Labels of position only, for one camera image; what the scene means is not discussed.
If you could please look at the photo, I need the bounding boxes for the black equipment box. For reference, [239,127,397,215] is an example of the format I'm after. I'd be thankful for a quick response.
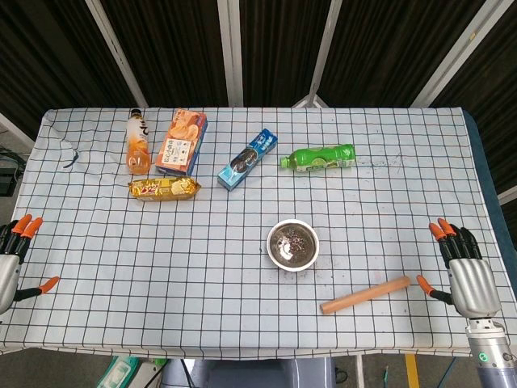
[0,147,19,195]

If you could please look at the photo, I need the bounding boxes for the green white device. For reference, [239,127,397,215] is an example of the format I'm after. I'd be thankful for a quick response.
[95,355,141,388]

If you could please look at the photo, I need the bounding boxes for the white metal frame post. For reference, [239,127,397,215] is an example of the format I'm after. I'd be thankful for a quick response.
[292,0,345,108]
[410,0,512,108]
[85,0,149,108]
[216,0,244,108]

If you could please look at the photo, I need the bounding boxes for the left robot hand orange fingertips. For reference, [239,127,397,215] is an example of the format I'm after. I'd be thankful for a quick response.
[0,214,61,315]

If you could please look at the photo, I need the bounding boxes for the stainless steel bowl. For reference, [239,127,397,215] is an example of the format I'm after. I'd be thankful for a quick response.
[266,218,321,271]

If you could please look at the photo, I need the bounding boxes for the gold biscuit packet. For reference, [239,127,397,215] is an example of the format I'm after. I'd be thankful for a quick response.
[128,177,202,203]

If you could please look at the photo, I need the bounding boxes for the wooden rolling pin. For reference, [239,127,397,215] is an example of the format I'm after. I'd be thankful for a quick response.
[319,276,411,315]

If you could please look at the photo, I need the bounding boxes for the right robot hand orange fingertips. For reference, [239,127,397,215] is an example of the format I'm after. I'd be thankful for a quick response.
[415,217,504,320]

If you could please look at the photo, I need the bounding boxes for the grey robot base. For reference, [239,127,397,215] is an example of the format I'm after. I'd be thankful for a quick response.
[161,358,336,388]

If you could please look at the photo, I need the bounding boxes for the blue cookie box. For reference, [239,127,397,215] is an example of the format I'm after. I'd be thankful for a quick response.
[216,128,278,192]

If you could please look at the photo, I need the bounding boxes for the green drink bottle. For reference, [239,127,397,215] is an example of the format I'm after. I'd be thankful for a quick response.
[280,143,356,174]

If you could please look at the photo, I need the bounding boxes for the white checkered tablecloth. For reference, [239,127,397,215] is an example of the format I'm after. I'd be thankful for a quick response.
[0,107,511,359]

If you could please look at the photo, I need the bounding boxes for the orange juice bottle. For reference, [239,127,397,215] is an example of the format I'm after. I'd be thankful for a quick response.
[125,108,153,175]

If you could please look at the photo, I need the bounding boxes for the orange biscuit box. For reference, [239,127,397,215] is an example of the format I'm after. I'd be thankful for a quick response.
[155,108,209,177]

